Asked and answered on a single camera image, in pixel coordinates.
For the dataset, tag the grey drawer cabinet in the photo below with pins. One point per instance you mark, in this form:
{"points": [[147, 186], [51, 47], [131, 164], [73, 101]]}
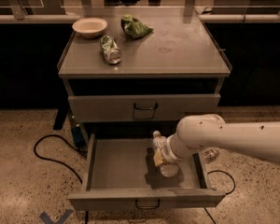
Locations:
{"points": [[178, 57]]}

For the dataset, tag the blue power adapter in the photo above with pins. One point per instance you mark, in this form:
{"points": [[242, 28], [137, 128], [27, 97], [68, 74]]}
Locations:
{"points": [[78, 137]]}

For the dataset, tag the green chip bag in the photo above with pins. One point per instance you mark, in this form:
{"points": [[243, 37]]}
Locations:
{"points": [[133, 27]]}

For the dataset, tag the green soda can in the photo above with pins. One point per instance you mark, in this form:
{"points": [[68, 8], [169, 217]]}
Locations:
{"points": [[110, 49]]}

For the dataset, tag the closed upper grey drawer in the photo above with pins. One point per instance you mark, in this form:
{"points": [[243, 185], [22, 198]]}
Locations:
{"points": [[156, 107]]}

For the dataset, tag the open middle grey drawer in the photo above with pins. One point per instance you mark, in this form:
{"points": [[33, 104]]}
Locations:
{"points": [[121, 175]]}

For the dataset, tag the clear plastic water bottle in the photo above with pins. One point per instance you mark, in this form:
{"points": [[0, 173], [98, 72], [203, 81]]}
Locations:
{"points": [[169, 169]]}

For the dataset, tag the blue tape cross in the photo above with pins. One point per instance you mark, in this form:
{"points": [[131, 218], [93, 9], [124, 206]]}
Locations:
{"points": [[61, 219]]}

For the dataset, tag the small bottle on floor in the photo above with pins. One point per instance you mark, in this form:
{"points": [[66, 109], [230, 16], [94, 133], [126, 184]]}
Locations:
{"points": [[211, 155]]}

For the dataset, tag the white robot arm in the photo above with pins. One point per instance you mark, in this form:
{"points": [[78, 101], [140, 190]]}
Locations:
{"points": [[258, 139]]}

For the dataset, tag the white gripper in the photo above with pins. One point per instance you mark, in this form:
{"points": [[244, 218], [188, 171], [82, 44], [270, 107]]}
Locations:
{"points": [[168, 153]]}

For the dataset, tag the white bowl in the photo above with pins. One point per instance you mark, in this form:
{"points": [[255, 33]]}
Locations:
{"points": [[90, 27]]}

